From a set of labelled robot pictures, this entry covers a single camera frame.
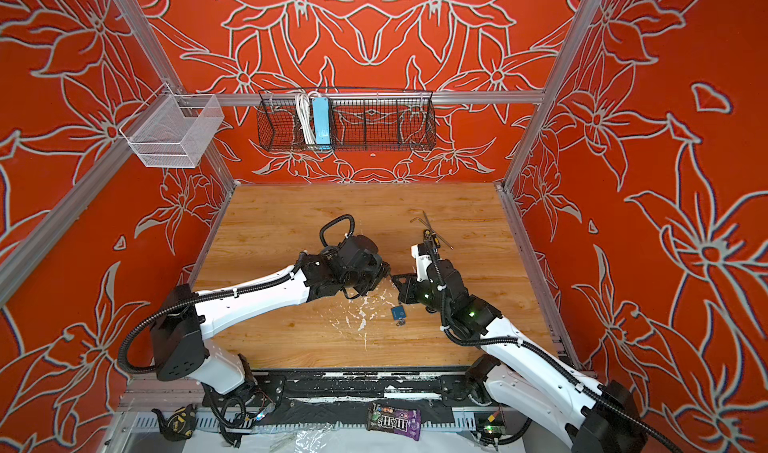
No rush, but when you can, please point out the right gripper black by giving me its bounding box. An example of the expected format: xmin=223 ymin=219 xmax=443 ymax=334
xmin=388 ymin=273 xmax=454 ymax=320

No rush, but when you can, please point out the blue padlock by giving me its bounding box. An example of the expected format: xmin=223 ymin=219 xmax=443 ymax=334
xmin=391 ymin=305 xmax=406 ymax=323

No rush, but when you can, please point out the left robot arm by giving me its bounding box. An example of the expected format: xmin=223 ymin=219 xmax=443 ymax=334
xmin=118 ymin=214 xmax=391 ymax=396

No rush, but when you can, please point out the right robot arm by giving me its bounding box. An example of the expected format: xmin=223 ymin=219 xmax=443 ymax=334
xmin=392 ymin=229 xmax=680 ymax=452

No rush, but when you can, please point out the silver hex key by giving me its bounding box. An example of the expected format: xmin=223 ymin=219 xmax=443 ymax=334
xmin=411 ymin=212 xmax=434 ymax=232

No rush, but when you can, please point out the black yellow screwdriver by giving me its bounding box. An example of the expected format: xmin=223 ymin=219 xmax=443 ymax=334
xmin=423 ymin=229 xmax=440 ymax=251

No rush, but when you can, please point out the thin metal pick tool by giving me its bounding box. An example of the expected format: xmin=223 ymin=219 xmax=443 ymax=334
xmin=421 ymin=210 xmax=455 ymax=251

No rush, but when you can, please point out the purple candy bag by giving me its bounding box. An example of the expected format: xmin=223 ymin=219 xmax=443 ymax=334
xmin=365 ymin=402 xmax=422 ymax=441

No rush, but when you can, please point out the light blue box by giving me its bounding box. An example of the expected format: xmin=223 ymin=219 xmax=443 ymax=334
xmin=312 ymin=96 xmax=331 ymax=150

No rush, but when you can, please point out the small green circuit board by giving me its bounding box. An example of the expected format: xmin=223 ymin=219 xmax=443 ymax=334
xmin=474 ymin=414 xmax=506 ymax=449

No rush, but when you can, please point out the white mesh basket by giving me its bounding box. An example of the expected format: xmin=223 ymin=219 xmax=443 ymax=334
xmin=120 ymin=95 xmax=224 ymax=169

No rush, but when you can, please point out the black tape measure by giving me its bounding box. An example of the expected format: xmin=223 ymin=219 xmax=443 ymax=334
xmin=151 ymin=404 xmax=197 ymax=442

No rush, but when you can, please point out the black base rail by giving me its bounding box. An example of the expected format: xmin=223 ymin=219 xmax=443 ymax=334
xmin=203 ymin=366 xmax=510 ymax=431

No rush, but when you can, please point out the black wire wall basket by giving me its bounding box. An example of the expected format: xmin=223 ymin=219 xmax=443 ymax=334
xmin=256 ymin=88 xmax=437 ymax=153

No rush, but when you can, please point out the white cable bundle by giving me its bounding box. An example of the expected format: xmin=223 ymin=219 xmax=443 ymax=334
xmin=294 ymin=91 xmax=319 ymax=148

